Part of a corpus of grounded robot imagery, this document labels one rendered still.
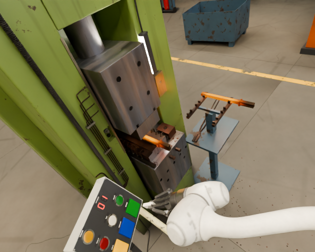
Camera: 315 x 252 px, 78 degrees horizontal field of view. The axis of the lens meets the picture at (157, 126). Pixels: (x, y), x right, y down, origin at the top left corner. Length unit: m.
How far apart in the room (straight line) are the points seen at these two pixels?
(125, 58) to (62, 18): 0.29
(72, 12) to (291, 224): 1.08
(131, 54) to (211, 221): 0.78
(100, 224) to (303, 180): 1.98
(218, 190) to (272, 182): 1.61
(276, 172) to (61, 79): 2.15
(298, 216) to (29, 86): 1.01
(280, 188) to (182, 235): 1.78
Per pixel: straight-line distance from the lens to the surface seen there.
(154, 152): 1.35
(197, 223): 0.65
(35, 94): 0.94
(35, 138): 1.49
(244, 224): 0.66
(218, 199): 0.76
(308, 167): 2.55
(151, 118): 1.20
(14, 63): 0.90
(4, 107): 1.38
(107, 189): 1.06
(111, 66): 0.92
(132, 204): 1.13
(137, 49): 1.03
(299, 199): 2.32
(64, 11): 0.98
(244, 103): 1.51
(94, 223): 1.01
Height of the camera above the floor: 1.98
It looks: 42 degrees down
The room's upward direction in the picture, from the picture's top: 18 degrees counter-clockwise
